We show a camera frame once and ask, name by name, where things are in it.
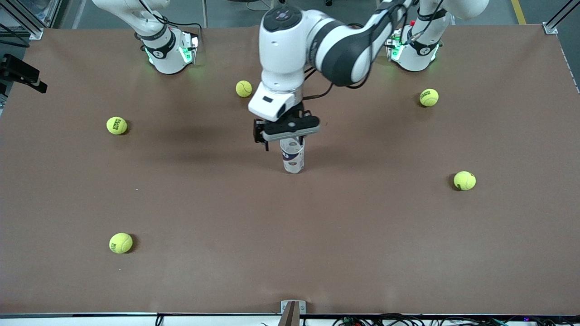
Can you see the brown table cover sheet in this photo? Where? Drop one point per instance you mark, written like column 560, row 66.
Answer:
column 290, row 235

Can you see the yellow tennis ball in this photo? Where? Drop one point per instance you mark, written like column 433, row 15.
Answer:
column 117, row 125
column 244, row 88
column 120, row 243
column 428, row 97
column 464, row 180

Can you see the white blue tennis ball can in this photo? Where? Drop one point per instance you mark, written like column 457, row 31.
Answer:
column 293, row 160

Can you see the aluminium frame post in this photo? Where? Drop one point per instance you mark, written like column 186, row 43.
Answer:
column 550, row 29
column 34, row 31

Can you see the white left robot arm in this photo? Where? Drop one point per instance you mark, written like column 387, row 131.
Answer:
column 283, row 50

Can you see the white table edge rail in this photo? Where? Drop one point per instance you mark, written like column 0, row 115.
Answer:
column 90, row 320

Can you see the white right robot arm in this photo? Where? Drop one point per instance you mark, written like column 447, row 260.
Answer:
column 158, row 50

